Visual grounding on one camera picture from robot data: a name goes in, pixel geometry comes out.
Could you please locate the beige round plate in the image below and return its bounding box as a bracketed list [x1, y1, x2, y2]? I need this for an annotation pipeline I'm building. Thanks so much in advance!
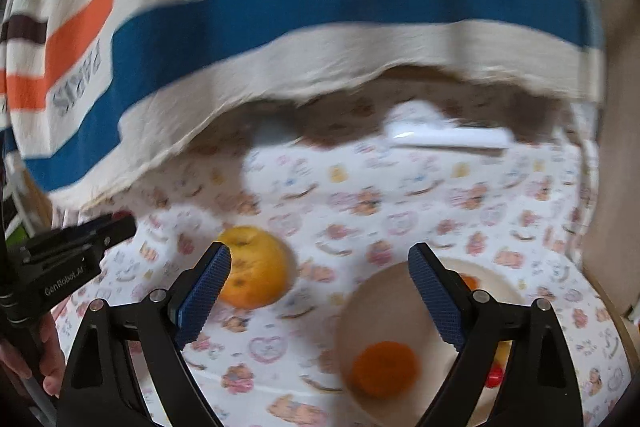
[334, 255, 539, 427]

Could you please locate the striped Paris cloth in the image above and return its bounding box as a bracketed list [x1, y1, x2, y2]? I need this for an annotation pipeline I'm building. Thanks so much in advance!
[1, 0, 603, 209]

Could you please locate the orange mandarin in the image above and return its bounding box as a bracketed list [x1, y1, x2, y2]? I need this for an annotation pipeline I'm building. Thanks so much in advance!
[349, 341, 421, 400]
[460, 273, 480, 291]

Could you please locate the wooden shelf unit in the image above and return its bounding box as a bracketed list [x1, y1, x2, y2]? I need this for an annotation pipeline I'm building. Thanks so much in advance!
[582, 0, 639, 315]

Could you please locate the person's left hand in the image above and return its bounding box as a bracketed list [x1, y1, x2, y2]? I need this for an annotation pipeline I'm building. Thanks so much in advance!
[1, 312, 65, 398]

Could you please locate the orange mandarin on plate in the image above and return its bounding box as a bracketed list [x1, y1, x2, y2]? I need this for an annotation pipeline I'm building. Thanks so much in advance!
[460, 273, 480, 291]

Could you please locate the red cherry tomato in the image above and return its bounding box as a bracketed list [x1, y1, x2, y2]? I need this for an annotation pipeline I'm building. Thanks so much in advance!
[485, 362, 504, 389]

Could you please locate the yellow cherry tomato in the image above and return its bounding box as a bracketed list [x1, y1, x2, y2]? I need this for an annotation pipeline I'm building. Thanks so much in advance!
[494, 340, 512, 369]

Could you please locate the white remote control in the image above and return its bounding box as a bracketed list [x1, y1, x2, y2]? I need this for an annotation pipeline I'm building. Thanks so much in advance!
[383, 101, 515, 150]

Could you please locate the large yellow grapefruit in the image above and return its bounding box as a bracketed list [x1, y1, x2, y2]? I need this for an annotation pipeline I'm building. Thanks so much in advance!
[218, 225, 295, 310]

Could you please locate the baby bear print sheet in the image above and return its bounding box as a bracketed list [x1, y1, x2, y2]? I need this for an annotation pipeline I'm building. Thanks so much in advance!
[54, 80, 631, 426]

